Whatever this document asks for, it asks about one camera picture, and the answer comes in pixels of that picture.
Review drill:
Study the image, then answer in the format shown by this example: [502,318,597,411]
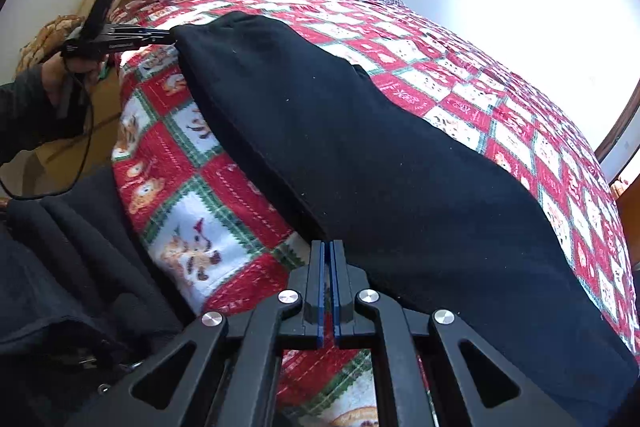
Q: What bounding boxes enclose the brown wooden door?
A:
[615,177,640,268]

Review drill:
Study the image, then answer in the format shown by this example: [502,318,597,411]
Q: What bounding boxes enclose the woven basket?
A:
[15,14,87,76]

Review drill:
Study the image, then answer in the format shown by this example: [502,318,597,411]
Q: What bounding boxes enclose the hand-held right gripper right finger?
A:
[330,239,581,427]

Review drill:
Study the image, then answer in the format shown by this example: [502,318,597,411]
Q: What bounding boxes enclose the person's left hand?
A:
[42,53,108,104]

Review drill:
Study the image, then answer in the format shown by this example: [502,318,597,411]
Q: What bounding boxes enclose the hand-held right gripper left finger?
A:
[65,239,329,427]

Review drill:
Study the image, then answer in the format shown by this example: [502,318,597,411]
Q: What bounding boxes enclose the black pants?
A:
[172,11,640,427]

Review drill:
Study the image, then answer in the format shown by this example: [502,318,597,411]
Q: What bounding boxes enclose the person's left forearm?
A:
[0,67,92,164]

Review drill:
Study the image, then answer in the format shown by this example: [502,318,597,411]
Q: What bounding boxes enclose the person's dark clothing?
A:
[0,167,201,427]

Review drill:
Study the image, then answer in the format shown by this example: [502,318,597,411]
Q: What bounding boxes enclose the black cable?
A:
[0,69,97,202]

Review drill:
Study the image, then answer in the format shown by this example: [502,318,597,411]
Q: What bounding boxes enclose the brown door frame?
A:
[594,82,640,168]

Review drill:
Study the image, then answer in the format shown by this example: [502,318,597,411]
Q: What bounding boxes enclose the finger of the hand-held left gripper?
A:
[147,27,180,48]

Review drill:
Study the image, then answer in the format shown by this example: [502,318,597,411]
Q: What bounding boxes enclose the red printed blanket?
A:
[110,0,639,427]

